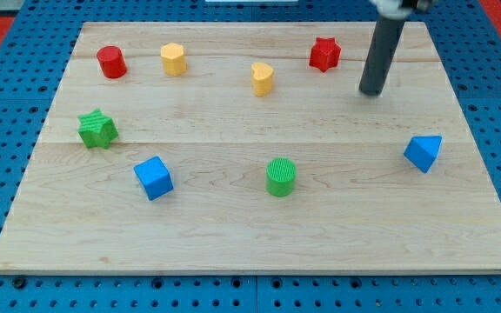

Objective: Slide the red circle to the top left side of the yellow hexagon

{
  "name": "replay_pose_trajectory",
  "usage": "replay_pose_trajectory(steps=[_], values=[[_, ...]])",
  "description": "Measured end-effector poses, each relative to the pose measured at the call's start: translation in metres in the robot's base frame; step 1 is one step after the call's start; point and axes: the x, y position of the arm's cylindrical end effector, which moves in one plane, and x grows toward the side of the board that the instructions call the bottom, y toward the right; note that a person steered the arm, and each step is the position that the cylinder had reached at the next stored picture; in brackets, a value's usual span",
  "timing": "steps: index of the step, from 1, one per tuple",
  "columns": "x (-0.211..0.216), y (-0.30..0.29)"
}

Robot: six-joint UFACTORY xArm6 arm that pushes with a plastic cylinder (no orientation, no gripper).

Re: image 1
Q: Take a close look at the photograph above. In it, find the wooden board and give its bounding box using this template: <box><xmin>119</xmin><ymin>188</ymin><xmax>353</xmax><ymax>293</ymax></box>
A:
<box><xmin>0</xmin><ymin>22</ymin><xmax>501</xmax><ymax>276</ymax></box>

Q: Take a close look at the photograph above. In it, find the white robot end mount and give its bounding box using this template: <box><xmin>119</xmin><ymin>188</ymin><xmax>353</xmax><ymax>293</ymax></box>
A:
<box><xmin>370</xmin><ymin>0</ymin><xmax>438</xmax><ymax>18</ymax></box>

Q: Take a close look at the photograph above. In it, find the blue triangle block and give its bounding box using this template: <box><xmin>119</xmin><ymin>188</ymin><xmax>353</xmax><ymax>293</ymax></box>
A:
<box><xmin>404</xmin><ymin>136</ymin><xmax>443</xmax><ymax>173</ymax></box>

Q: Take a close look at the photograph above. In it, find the green star block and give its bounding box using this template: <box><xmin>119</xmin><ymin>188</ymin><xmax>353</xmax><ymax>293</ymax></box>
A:
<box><xmin>77</xmin><ymin>109</ymin><xmax>118</xmax><ymax>149</ymax></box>

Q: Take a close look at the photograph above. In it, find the red cylinder block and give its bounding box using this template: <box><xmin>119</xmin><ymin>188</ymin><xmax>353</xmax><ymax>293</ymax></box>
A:
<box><xmin>97</xmin><ymin>45</ymin><xmax>127</xmax><ymax>78</ymax></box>

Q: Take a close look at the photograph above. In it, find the yellow hexagon block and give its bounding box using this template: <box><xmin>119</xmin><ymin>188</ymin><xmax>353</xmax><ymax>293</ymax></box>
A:
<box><xmin>160</xmin><ymin>43</ymin><xmax>187</xmax><ymax>76</ymax></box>

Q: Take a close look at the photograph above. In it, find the green cylinder block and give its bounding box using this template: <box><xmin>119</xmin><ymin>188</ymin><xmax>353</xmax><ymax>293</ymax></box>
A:
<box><xmin>265</xmin><ymin>157</ymin><xmax>297</xmax><ymax>197</ymax></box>

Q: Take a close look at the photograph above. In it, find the blue cube block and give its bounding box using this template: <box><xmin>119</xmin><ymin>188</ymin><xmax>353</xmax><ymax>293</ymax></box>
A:
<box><xmin>134</xmin><ymin>156</ymin><xmax>174</xmax><ymax>201</ymax></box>

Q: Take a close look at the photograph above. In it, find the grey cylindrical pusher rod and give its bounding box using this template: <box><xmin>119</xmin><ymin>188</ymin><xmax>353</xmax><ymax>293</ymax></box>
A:
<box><xmin>359</xmin><ymin>16</ymin><xmax>405</xmax><ymax>96</ymax></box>

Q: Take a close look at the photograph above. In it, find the red star block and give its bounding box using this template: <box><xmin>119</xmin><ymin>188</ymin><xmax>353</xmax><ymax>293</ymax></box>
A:
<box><xmin>309</xmin><ymin>37</ymin><xmax>341</xmax><ymax>72</ymax></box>

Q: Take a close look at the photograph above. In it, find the yellow heart block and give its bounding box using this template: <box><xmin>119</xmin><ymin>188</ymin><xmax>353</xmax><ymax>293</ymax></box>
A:
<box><xmin>250</xmin><ymin>63</ymin><xmax>274</xmax><ymax>97</ymax></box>

